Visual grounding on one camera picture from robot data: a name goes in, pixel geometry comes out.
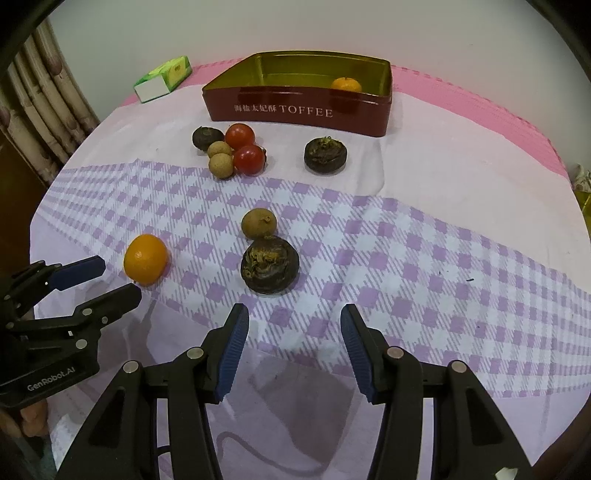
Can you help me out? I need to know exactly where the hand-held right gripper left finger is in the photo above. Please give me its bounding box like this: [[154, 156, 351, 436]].
[[55, 303, 250, 480]]

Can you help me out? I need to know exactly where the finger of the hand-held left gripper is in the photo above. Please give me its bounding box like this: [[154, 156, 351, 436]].
[[11, 256, 106, 301], [9, 282, 143, 348]]

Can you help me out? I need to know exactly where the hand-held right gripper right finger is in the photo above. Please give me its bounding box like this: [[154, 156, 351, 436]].
[[340, 303, 536, 480]]

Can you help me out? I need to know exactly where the smooth orange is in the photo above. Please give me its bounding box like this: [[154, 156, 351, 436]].
[[124, 234, 169, 285]]

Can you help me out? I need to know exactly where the small dark wrinkled fruit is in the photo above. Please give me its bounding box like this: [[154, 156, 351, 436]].
[[192, 127, 225, 151]]

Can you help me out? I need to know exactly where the red cherry tomato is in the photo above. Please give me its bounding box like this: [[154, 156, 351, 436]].
[[225, 123, 256, 150], [233, 145, 269, 176]]

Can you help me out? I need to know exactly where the dark red metal tin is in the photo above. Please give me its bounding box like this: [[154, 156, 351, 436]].
[[202, 52, 394, 138]]

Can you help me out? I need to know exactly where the person's left hand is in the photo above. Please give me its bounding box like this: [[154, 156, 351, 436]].
[[0, 398, 49, 445]]

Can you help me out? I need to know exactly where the purple checkered white cloth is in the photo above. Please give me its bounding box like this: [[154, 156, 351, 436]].
[[28, 85, 587, 476]]

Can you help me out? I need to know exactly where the bamboo print curtain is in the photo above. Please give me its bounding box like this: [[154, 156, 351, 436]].
[[0, 18, 100, 185]]

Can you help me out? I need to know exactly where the green tissue box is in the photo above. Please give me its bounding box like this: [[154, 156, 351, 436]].
[[134, 55, 193, 103]]

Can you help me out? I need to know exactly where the pink ribbed mat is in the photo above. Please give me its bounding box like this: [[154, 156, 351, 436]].
[[122, 60, 568, 181]]

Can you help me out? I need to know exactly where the yellow green packaging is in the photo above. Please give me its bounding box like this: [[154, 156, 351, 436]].
[[573, 164, 591, 217]]

